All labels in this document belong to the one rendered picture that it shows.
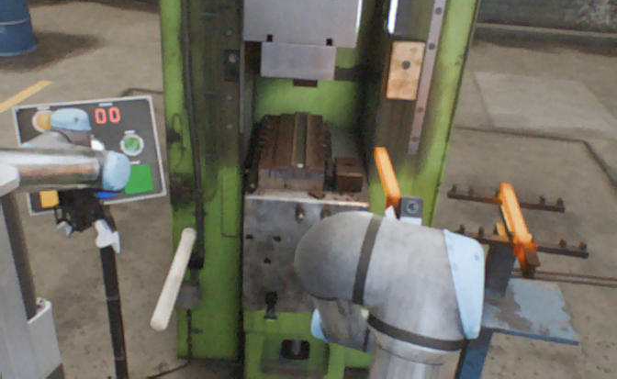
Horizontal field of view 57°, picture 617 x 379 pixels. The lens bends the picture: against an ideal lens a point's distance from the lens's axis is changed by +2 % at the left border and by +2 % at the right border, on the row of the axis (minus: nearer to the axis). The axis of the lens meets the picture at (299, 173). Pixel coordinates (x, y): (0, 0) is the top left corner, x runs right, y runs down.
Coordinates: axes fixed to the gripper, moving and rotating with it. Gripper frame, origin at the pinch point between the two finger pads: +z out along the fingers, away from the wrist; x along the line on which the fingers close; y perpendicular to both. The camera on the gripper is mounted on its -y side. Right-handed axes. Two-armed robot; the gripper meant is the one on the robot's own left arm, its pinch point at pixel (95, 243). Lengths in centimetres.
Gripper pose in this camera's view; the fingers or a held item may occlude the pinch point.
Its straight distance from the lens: 147.4
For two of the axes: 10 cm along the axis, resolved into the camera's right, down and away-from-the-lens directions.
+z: -0.6, 8.7, 4.8
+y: -4.1, 4.2, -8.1
